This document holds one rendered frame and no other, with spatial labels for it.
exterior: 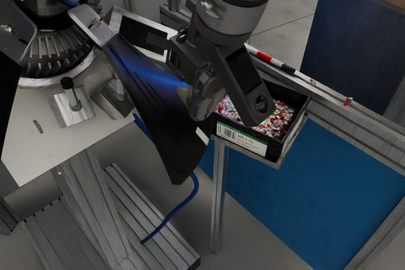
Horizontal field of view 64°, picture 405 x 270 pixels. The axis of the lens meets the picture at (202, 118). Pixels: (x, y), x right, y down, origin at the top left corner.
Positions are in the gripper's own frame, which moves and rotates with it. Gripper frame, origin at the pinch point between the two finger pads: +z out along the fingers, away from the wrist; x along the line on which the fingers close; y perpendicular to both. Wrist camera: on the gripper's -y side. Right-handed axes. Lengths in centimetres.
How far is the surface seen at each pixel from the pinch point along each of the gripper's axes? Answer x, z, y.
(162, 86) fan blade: 3.1, -2.7, 7.3
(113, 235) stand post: 14, 74, 7
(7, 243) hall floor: 46, 115, 40
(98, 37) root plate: 9.2, -9.5, 15.3
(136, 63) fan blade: 5.4, -5.7, 11.2
